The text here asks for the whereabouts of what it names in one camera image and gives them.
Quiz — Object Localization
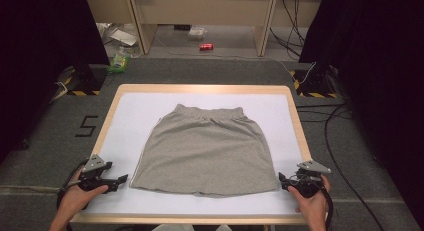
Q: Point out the light wooden table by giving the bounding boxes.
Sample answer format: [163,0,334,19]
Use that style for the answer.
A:
[70,83,313,225]

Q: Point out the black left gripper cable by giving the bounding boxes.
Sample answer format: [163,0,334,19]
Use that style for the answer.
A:
[55,159,89,213]

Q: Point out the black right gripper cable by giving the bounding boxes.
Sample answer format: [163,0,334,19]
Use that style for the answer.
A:
[319,185,335,231]

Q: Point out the person's left hand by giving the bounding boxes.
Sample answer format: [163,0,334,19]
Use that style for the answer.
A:
[58,169,110,223]

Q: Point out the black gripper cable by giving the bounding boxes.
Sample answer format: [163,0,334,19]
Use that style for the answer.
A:
[319,185,335,231]
[55,159,89,213]

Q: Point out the black curtain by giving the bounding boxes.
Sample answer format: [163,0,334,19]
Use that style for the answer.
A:
[0,0,111,166]
[297,0,424,223]

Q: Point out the black stand base striped tape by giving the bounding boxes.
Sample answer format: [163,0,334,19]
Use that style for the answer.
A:
[54,64,108,97]
[288,65,339,100]

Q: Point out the crumpled white plastic bag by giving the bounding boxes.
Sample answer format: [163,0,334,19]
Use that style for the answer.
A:
[96,22,142,58]

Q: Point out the grey skirt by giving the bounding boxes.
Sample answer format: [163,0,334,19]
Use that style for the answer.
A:
[129,103,281,199]

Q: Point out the black floor cables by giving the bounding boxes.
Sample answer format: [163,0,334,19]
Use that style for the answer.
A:
[295,103,387,231]

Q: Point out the green packet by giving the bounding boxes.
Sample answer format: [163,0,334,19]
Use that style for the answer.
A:
[106,54,131,75]

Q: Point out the person's right hand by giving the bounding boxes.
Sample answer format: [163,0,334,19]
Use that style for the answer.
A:
[287,175,332,223]

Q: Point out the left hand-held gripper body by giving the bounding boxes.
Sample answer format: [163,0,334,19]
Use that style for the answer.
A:
[78,153,114,193]

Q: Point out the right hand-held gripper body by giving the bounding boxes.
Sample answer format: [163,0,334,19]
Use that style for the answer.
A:
[288,159,332,199]

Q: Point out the small white packet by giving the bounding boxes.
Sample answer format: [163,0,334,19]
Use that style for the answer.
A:
[187,26,209,42]

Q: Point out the thin white floor cable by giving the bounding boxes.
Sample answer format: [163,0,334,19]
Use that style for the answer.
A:
[155,35,317,84]

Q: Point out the black power cables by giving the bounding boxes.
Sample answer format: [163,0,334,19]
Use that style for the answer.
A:
[268,0,306,59]

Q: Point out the white table mat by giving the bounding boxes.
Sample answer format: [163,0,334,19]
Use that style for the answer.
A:
[81,91,303,216]

